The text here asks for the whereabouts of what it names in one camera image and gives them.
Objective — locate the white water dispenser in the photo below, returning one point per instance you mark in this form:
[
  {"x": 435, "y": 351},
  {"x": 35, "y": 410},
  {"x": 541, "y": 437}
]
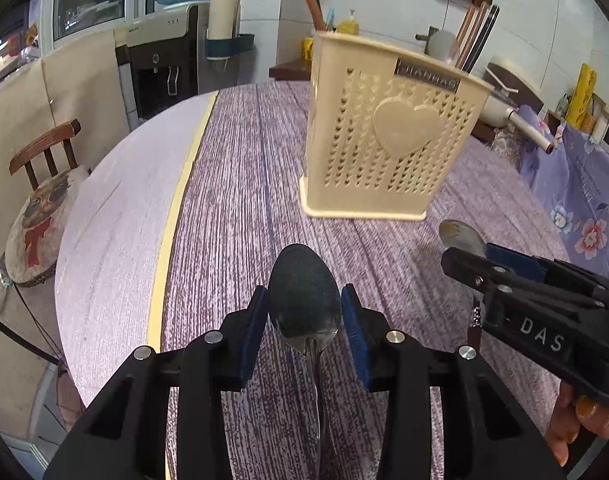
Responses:
[{"x": 154, "y": 30}]

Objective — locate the bronze faucet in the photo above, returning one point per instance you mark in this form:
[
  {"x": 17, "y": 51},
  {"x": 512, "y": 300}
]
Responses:
[{"x": 424, "y": 36}]

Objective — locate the blue toothbrush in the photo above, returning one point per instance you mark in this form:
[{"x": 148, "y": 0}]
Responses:
[{"x": 329, "y": 19}]

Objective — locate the small pointed metal spoon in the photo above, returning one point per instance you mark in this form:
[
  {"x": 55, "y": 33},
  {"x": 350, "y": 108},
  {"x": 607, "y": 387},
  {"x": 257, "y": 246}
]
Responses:
[{"x": 304, "y": 295}]

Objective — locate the white pan with lid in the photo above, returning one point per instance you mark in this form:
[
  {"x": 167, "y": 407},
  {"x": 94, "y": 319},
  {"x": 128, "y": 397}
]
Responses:
[{"x": 494, "y": 110}]

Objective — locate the shiny metal spoon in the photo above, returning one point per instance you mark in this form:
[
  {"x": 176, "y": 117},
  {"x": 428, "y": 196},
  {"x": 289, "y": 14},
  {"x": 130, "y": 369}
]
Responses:
[{"x": 462, "y": 235}]

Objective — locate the white rice cooker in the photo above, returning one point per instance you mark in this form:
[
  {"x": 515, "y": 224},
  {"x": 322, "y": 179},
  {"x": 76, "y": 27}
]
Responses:
[{"x": 514, "y": 77}]

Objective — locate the black chopstick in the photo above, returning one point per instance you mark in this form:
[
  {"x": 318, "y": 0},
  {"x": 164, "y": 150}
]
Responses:
[{"x": 482, "y": 40}]

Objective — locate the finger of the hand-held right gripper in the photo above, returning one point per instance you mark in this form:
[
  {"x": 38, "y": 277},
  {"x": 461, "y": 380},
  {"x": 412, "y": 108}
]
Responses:
[
  {"x": 514, "y": 260},
  {"x": 469, "y": 270}
]

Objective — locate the cream perforated utensil holder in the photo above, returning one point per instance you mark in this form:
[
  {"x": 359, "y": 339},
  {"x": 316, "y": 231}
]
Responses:
[{"x": 359, "y": 160}]

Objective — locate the purple striped tablecloth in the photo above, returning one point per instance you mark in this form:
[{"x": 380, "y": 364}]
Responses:
[{"x": 244, "y": 185}]

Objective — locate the yellow soap dispenser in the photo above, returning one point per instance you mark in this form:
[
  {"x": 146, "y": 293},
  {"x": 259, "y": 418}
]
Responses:
[{"x": 348, "y": 26}]

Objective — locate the wooden chair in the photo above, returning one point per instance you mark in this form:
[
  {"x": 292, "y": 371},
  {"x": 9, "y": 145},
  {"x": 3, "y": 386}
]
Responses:
[{"x": 44, "y": 145}]

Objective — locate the white open box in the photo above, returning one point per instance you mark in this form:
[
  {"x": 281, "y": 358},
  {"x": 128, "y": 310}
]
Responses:
[{"x": 602, "y": 117}]

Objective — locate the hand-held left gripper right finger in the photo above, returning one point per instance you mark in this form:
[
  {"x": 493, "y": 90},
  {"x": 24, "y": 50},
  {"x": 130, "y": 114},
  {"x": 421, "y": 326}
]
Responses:
[{"x": 357, "y": 340}]

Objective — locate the person's right hand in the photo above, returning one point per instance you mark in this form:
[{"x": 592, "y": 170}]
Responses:
[{"x": 564, "y": 425}]

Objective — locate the dark wooden counter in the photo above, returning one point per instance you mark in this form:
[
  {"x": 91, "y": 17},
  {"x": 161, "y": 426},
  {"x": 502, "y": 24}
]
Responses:
[{"x": 289, "y": 70}]

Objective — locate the round printed seat cushion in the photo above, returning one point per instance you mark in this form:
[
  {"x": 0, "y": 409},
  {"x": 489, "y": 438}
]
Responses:
[{"x": 39, "y": 225}]

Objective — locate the yellow box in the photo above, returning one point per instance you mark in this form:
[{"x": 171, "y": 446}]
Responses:
[{"x": 583, "y": 95}]

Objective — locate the window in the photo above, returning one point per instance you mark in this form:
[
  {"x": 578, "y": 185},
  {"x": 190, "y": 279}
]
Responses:
[{"x": 89, "y": 0}]

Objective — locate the purple floral cloth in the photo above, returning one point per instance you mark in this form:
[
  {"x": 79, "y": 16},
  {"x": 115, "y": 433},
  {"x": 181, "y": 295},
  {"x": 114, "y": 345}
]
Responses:
[{"x": 579, "y": 185}]

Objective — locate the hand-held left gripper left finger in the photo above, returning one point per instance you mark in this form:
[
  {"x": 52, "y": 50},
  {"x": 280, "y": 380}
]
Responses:
[{"x": 252, "y": 340}]

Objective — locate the patterned cushion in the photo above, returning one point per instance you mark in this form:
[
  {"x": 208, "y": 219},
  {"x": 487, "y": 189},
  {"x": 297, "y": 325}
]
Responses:
[{"x": 507, "y": 147}]

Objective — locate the dark paper roll holder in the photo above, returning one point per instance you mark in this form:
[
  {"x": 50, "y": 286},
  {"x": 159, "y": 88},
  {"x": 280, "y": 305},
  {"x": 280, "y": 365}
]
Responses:
[{"x": 229, "y": 46}]

